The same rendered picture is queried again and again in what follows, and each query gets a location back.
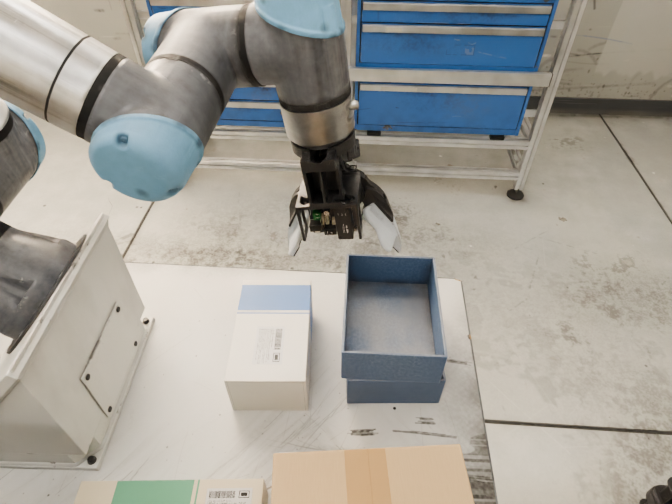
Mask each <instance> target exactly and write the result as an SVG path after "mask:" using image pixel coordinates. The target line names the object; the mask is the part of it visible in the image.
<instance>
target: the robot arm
mask: <svg viewBox="0 0 672 504"><path fill-rule="evenodd" d="M143 30H144V34H145V37H143V38H142V40H141V45H142V54H143V58H144V62H145V66H144V67H142V66H140V65H139V64H137V63H135V62H134V61H132V60H130V59H128V58H127V57H125V56H123V55H122V54H119V53H118V52H116V51H115V50H113V49H111V48H109V47H108V46H106V45H104V44H103V43H101V42H99V41H98V40H96V39H94V38H92V37H91V36H89V35H87V34H86V33H84V32H82V31H81V30H79V29H77V28H75V27H74V26H72V25H70V24H69V23H67V22H65V21H64V20H62V19H60V18H58V17H57V16H55V15H53V14H52V13H50V12H48V11H47V10H45V9H43V8H41V7H40V6H38V5H36V4H35V3H33V2H31V1H30V0H0V217H1V216H2V214H3V213H4V212H5V210H6V209H7V208H8V207H9V205H10V204H11V203H12V202H13V200H14V199H15V198H16V196H17V195H18V194H19V193H20V191H21V190H22V189H23V187H24V186H25V185H26V184H27V182H28V181H30V180H31V179H32V178H33V177H34V176H35V175H36V173H37V171H38V169H39V167H40V165H41V163H42V162H43V160H44V158H45V154H46V145H45V141H44V138H43V135H42V133H41V131H40V130H39V128H38V126H37V125H36V124H35V122H34V121H33V120H32V119H31V118H26V117H25V116H24V112H23V111H22V110H21V109H23V110H25V111H27V112H29V113H31V114H33V115H35V116H37V117H39V118H41V119H43V120H45V121H47V122H49V123H51V124H53V125H55V126H57V127H59V128H60V129H62V130H64V131H66V132H68V133H70V134H72V135H74V136H76V137H80V138H82V139H84V140H85V141H86V142H88V143H90V145H89V150H88V155H89V160H90V163H91V165H92V167H93V169H94V170H95V172H96V173H97V174H98V176H99V177H100V178H101V179H103V180H107V181H109V182H111V183H112V188H113V189H115V190H116V191H118V192H120V193H122V194H124V195H126V196H129V197H131V198H134V199H138V200H142V201H150V202H155V201H163V200H167V199H169V198H172V197H173V196H175V195H177V194H178V193H179V192H180V191H181V190H182V189H183V188H184V186H185V185H186V183H187V181H188V180H189V178H190V176H191V174H192V173H193V171H194V169H195V168H196V167H197V166H198V165H199V163H200V162H201V160H202V157H203V154H204V149H205V147H206V145H207V143H208V141H209V139H210V137H211V135H212V133H213V131H214V129H215V127H216V124H217V122H218V120H219V119H220V117H221V115H222V113H223V111H224V109H225V107H226V105H227V103H228V101H229V99H230V97H231V95H232V93H233V91H234V89H236V88H246V87H264V86H266V85H275V86H276V90H277V95H278V98H279V105H280V109H281V113H282V117H283V121H284V125H285V130H286V134H287V137H288V138H289V140H290V141H291V145H292V149H293V152H294V154H295V155H297V156H298V157H300V158H301V159H300V166H301V170H302V174H303V176H302V181H301V184H300V186H299V187H298V188H297V189H296V190H295V191H294V193H293V195H292V198H291V202H290V206H289V211H290V221H289V225H288V247H289V252H288V254H289V255H290V256H295V254H296V253H297V251H298V250H299V248H300V243H301V240H302V239H303V241H306V238H307V233H308V227H309V228H310V232H314V233H317V234H318V233H322V232H324V234H325V235H337V233H338V239H340V240H341V239H353V238H354V231H355V232H358V234H359V239H362V231H363V224H362V221H363V220H362V218H363V219H364V220H365V221H366V222H367V223H369V224H370V225H371V226H372V227H373V228H374V229H375V231H376V233H377V236H378V239H379V242H380V244H381V246H382V247H383V248H384V250H385V251H387V252H390V251H391V250H392V247H393V248H394V249H395V250H396V251H397V252H398V253H400V252H401V237H400V233H399V230H398V226H397V223H396V220H395V218H394V215H393V211H392V209H391V206H390V203H389V201H388V198H387V196H386V194H385V193H384V191H383V190H382V189H381V188H380V187H379V186H378V185H377V184H375V183H374V182H372V181H371V180H370V179H369V178H368V177H367V175H365V173H364V172H362V171H361V170H359V169H357V165H349V164H347V162H350V161H353V160H352V159H355V158H358V157H360V146H359V139H356V138H355V130H354V126H355V120H354V112H353V110H357V109H359V102H358V101H357V100H351V96H352V94H351V85H350V76H349V67H348V59H347V51H346V42H345V34H344V31H345V21H344V19H343V17H342V13H341V7H340V1H339V0H254V2H251V3H246V4H235V5H224V6H213V7H201V8H194V7H180V8H177V9H174V10H172V11H168V12H161V13H157V14H154V15H153V16H151V17H150V18H149V19H148V21H147V22H146V24H145V26H144V29H143ZM2 99H3V100H2ZM16 106H17V107H16ZM18 107H19V108H21V109H19V108H18ZM361 202H363V204H364V206H363V210H362V214H361ZM336 232H337V233H336ZM76 247H77V245H76V244H74V243H72V242H70V241H68V240H66V239H62V238H61V239H59V238H55V237H51V236H47V235H42V234H37V233H32V232H27V231H22V230H19V229H16V228H14V227H12V226H10V225H8V224H6V223H4V222H2V221H0V333H1V334H2V335H4V336H7V337H9V338H12V339H14V340H16V339H17V338H18V336H19V335H20V333H21V332H22V331H23V330H24V329H25V327H26V326H27V325H28V323H29V322H30V320H31V319H32V317H33V316H34V315H35V313H36V312H37V310H38V309H39V307H40V306H41V304H42V303H43V301H44V300H45V298H46V297H47V295H48V294H49V292H50V291H51V289H52V288H53V286H54V284H55V283H56V281H57V280H58V278H59V275H60V274H61V272H63V270H64V268H65V267H66V265H67V263H68V262H69V260H70V258H71V257H72V255H73V253H74V251H75V249H76Z"/></svg>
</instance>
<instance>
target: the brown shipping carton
mask: <svg viewBox="0 0 672 504"><path fill-rule="evenodd" d="M271 504H475V503H474V499H473V495H472V491H471V486H470V482H469V478H468V474H467V470H466V466H465V461H464V457H463V453H462V449H461V445H460V444H449V445H429V446H409V447H389V448H369V449H349V450H329V451H309V452H289V453H274V454H273V468H272V490H271Z"/></svg>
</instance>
